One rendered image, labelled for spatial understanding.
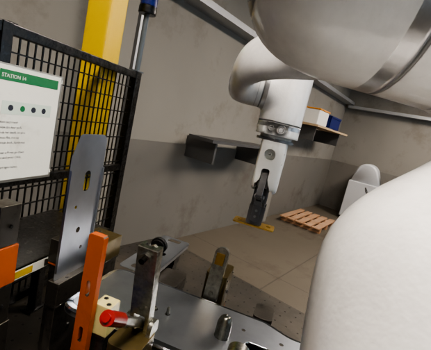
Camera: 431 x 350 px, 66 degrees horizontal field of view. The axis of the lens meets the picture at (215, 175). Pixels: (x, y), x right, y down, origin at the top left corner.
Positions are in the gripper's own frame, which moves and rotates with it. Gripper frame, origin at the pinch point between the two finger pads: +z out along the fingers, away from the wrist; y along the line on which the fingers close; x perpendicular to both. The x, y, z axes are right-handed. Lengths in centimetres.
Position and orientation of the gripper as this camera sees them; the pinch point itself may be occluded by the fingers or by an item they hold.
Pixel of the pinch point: (256, 212)
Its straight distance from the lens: 68.4
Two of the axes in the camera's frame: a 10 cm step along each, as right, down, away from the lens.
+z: -2.3, 9.6, 1.5
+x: -9.5, -2.5, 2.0
